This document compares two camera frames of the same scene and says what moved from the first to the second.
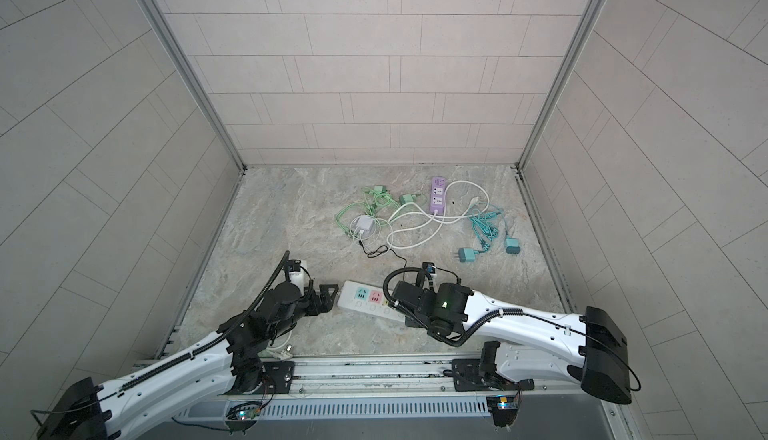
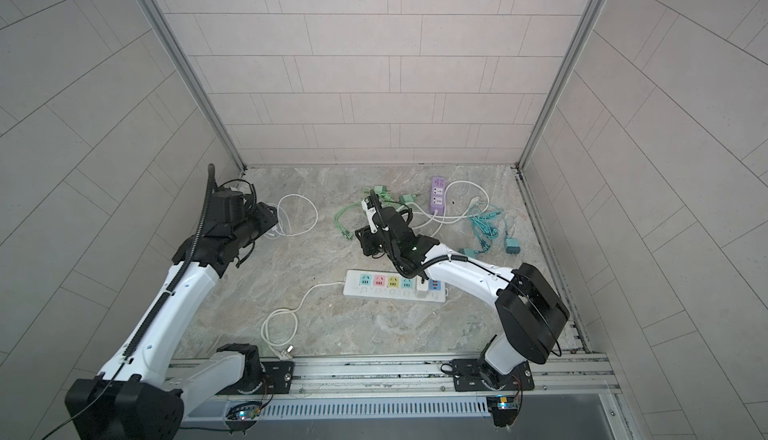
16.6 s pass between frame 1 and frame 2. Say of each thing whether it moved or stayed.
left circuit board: stayed
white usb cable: moved
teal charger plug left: stayed
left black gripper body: moved
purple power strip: stayed
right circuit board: stayed
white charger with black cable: moved
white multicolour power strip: moved
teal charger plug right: stayed
